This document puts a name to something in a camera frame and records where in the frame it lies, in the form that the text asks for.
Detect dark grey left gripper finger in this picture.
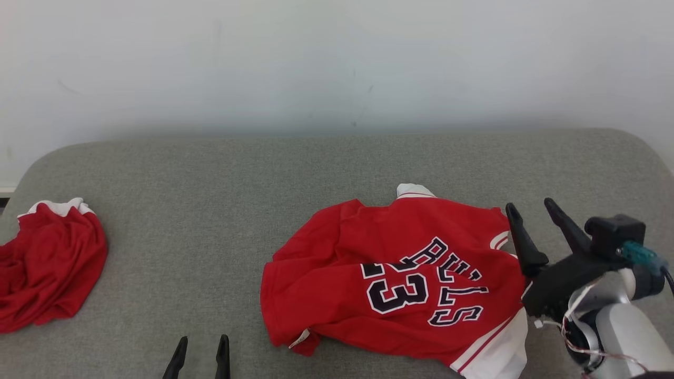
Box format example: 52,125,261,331
215,335,231,379
162,336,189,379

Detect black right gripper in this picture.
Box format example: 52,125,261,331
505,198,628,319

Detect red shorts white stripe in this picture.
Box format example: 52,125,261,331
0,197,108,333

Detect red basketball jersey white sleeves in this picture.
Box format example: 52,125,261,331
260,183,529,379

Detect grey fabric sofa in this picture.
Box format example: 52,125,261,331
0,128,674,379

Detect teal right camera connector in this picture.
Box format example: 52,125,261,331
617,241,665,274

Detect thin red white wires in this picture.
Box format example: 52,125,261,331
533,282,649,375

